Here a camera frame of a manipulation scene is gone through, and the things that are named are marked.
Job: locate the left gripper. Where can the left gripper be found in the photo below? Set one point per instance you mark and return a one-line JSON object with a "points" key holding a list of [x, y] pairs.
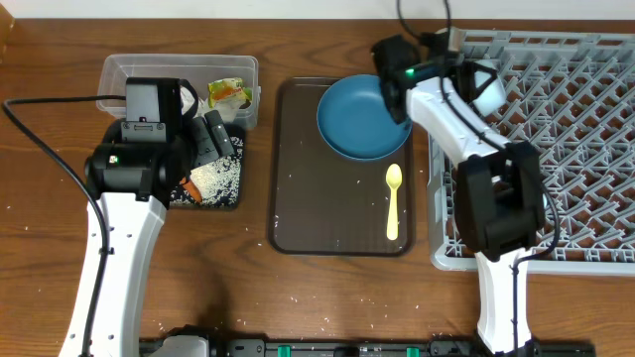
{"points": [[199, 137]]}

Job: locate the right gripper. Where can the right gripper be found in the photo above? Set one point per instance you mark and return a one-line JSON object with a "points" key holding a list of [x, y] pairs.
{"points": [[463, 79]]}

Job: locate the white tissue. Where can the white tissue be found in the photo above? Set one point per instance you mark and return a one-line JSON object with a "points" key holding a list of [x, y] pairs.
{"points": [[232, 111]]}

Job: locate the light blue rice bowl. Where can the light blue rice bowl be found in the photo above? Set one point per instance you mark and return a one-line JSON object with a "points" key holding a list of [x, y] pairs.
{"points": [[493, 95]]}

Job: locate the green yellow snack wrapper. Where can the green yellow snack wrapper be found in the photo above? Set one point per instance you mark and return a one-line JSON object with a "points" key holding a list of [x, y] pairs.
{"points": [[230, 89]]}

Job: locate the white rice pile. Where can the white rice pile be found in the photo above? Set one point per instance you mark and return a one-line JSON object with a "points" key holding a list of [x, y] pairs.
{"points": [[218, 182]]}

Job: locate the orange carrot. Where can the orange carrot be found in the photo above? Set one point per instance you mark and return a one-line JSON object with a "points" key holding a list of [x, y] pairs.
{"points": [[191, 189]]}

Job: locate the blue plate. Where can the blue plate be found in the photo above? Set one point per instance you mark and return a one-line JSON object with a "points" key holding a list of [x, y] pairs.
{"points": [[354, 121]]}

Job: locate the yellow plastic spoon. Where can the yellow plastic spoon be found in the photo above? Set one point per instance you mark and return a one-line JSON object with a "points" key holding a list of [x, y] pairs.
{"points": [[393, 180]]}

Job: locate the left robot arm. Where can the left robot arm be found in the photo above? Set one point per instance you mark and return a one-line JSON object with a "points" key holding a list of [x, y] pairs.
{"points": [[122, 234]]}

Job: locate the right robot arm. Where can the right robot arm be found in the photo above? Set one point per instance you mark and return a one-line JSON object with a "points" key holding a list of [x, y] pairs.
{"points": [[499, 200]]}

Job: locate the black waste tray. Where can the black waste tray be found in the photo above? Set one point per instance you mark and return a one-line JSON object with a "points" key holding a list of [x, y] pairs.
{"points": [[191, 164]]}

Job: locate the grey dishwasher rack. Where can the grey dishwasher rack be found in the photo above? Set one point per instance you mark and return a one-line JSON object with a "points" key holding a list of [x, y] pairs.
{"points": [[572, 96]]}

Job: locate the clear plastic bin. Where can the clear plastic bin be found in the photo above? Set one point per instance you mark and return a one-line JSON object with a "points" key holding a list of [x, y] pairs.
{"points": [[199, 70]]}

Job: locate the dark brown serving tray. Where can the dark brown serving tray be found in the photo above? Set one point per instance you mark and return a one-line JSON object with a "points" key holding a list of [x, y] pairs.
{"points": [[322, 203]]}

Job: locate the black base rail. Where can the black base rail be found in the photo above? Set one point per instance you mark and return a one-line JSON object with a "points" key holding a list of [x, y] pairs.
{"points": [[173, 346]]}

